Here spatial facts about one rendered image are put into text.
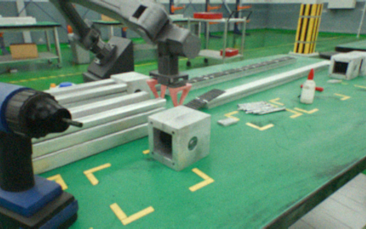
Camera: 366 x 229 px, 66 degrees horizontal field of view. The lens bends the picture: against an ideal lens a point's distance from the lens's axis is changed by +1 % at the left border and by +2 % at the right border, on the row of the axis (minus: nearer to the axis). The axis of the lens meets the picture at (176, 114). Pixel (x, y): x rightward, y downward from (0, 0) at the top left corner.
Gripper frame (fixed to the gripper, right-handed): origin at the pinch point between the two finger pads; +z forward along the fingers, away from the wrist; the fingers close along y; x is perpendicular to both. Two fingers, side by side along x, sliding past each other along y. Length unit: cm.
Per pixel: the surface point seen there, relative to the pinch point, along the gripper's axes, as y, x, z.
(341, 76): 15, 88, 3
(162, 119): 16.5, -15.7, -4.8
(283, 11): -589, 1143, 1
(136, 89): -14.1, -1.7, -1.6
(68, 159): 4.8, -31.5, 3.5
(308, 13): -235, 597, -9
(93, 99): -14.1, -16.1, -1.4
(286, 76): 2, 64, 2
